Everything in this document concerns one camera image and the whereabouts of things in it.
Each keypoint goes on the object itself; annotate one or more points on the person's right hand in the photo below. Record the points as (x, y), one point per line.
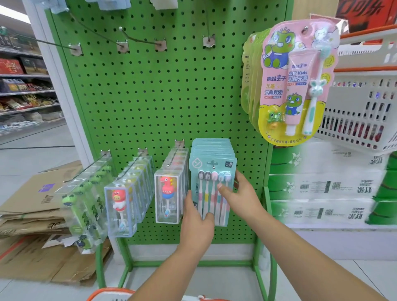
(245, 201)

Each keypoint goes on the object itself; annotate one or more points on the person's left hand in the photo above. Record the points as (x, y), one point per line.
(197, 229)

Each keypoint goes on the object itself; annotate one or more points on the clear red cartoon toothbrush box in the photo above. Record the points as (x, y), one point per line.
(167, 192)

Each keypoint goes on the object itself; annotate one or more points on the bundle of cartoon toothbrush boxes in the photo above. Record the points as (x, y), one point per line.
(121, 208)

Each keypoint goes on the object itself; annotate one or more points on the white orange shopping basket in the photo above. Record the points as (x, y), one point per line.
(111, 294)

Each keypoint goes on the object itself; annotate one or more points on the bundle of clear kids toothbrushes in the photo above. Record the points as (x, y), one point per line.
(87, 204)

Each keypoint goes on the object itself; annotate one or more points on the green pegboard display rack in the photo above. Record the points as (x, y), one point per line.
(161, 93)

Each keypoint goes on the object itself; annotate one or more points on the row of twin toothbrush packs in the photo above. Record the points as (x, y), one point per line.
(108, 4)

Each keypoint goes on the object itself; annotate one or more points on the row of blue toothbrush packs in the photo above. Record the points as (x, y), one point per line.
(54, 5)

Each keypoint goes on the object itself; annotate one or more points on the person's left forearm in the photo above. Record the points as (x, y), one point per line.
(167, 279)

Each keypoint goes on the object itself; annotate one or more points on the person's right forearm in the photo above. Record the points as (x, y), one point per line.
(316, 266)

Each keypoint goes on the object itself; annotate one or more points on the basket of candies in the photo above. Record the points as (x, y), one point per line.
(366, 105)

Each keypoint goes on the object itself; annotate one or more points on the row of green pink packs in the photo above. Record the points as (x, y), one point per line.
(291, 80)

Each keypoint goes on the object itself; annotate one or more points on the pile of flattened cardboard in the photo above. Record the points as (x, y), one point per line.
(37, 198)

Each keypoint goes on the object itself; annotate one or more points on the red cola poster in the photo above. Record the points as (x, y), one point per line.
(366, 12)

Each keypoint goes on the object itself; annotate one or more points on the stocked store shelves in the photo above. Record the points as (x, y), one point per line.
(28, 80)

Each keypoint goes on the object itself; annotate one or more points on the ceiling light strip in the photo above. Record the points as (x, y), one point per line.
(13, 13)

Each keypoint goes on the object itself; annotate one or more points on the light wooden post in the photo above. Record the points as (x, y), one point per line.
(313, 7)

